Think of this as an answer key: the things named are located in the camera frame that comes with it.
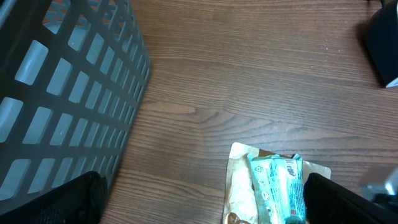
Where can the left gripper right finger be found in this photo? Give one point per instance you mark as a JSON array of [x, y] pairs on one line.
[[328, 202]]

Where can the white barcode scanner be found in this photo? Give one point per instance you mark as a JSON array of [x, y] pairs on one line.
[[381, 43]]

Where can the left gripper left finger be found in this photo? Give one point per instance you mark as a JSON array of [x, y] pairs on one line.
[[81, 200]]

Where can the mint green snack bar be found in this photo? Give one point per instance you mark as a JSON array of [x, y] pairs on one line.
[[278, 188]]

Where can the grey plastic mesh basket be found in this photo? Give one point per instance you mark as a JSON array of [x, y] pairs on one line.
[[73, 75]]

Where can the brown snack pouch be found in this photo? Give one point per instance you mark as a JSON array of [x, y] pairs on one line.
[[239, 201]]

